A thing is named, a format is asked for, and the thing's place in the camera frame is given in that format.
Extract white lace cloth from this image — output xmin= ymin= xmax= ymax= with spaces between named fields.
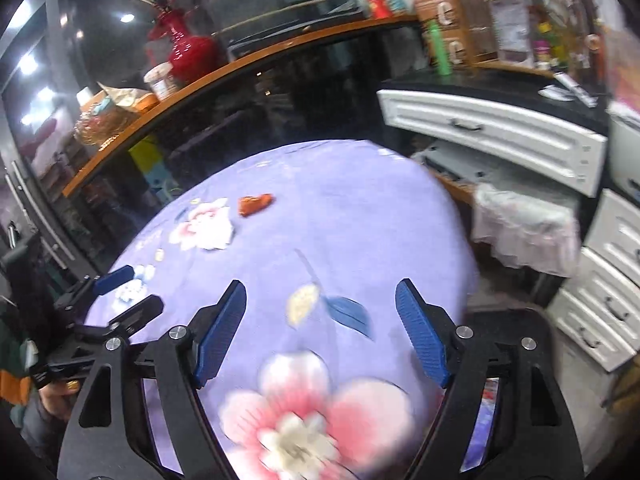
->
xmin=471 ymin=183 xmax=582 ymax=278

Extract red tin canister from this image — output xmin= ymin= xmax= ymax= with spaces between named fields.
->
xmin=367 ymin=0 xmax=393 ymax=20

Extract white long drawer front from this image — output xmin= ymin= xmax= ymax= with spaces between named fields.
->
xmin=378 ymin=90 xmax=608 ymax=197

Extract red vase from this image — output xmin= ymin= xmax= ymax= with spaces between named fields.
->
xmin=148 ymin=9 xmax=224 ymax=84

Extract left hand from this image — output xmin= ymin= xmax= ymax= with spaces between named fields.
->
xmin=38 ymin=380 xmax=81 ymax=422

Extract gold wrapped gift basket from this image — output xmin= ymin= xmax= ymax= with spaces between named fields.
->
xmin=74 ymin=90 xmax=137 ymax=146

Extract green bottle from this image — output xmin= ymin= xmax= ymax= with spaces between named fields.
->
xmin=428 ymin=20 xmax=452 ymax=76

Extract white jar with lid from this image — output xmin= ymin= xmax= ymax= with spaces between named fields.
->
xmin=143 ymin=62 xmax=179 ymax=101

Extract purple floral tablecloth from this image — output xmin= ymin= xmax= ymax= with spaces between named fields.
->
xmin=88 ymin=140 xmax=478 ymax=479

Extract orange curved wooden counter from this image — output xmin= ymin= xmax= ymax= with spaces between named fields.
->
xmin=63 ymin=14 xmax=420 ymax=198

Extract white drawer stack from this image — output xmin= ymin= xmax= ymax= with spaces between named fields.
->
xmin=548 ymin=190 xmax=640 ymax=373

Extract black trash bin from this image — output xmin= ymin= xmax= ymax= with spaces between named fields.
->
xmin=459 ymin=308 xmax=557 ymax=411

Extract brown cardboard boxes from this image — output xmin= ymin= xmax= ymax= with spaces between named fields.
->
xmin=413 ymin=0 xmax=473 ymax=70

